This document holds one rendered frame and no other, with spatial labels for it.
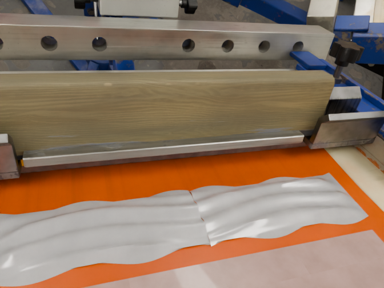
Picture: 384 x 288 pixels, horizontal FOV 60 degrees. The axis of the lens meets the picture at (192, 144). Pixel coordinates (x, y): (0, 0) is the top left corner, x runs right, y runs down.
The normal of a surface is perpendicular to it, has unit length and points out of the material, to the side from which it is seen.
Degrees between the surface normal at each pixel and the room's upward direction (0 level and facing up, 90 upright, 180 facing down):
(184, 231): 3
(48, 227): 7
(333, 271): 32
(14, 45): 58
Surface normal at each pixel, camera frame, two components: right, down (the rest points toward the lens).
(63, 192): 0.12, -0.80
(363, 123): 0.29, 0.59
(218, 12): 0.25, -0.36
